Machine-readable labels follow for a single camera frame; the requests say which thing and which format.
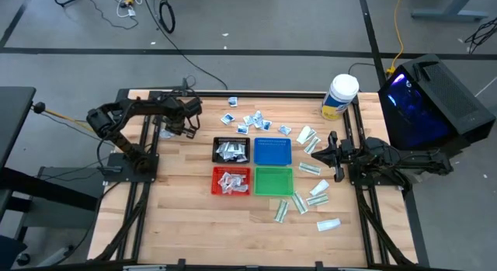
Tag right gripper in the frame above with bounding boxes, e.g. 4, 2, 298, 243
311, 131, 346, 182

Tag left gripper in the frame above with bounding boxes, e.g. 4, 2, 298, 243
161, 99, 197, 140

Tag white bandage wrapper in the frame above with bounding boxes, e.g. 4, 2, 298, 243
309, 179, 330, 197
316, 218, 342, 232
296, 125, 311, 145

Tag black plastic basket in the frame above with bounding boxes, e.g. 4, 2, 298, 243
211, 137, 252, 165

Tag red plastic basket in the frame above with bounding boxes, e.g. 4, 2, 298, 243
210, 165, 252, 196

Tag blue plastic basket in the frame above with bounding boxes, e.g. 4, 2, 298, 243
253, 137, 293, 166

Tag green plastic basket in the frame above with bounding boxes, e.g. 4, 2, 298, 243
253, 165, 295, 197

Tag disinfecting wipes canister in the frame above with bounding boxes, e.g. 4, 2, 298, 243
320, 73, 360, 121

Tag grey stand base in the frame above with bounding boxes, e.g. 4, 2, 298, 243
17, 165, 113, 230

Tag black computer tower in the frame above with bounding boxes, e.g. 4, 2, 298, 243
377, 53, 497, 151

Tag yellow rod with black knob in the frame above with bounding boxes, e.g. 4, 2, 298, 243
31, 102, 94, 132

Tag black desk beam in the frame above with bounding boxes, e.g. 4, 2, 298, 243
0, 165, 98, 212

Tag white table leg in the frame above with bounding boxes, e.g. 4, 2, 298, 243
36, 245, 75, 269

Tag grey desk leg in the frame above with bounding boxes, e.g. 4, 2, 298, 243
410, 0, 490, 23

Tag dark blue chair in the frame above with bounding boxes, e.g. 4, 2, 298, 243
0, 234, 28, 271

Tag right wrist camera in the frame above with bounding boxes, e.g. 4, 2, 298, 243
341, 141, 356, 166

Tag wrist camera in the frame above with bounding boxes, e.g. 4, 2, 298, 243
185, 96, 203, 117
341, 141, 356, 166

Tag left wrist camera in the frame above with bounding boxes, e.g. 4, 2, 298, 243
185, 96, 203, 117

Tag coiled black floor cable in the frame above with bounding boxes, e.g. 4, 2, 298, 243
141, 0, 230, 92

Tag white cable bundle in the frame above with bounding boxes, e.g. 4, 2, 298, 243
115, 0, 141, 19

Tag silver aluminium bracket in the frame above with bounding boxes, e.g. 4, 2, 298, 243
123, 265, 168, 271

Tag yellow floor cable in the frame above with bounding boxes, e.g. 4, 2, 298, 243
388, 0, 405, 76

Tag tangled black cables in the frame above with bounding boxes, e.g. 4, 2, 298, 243
464, 16, 497, 54

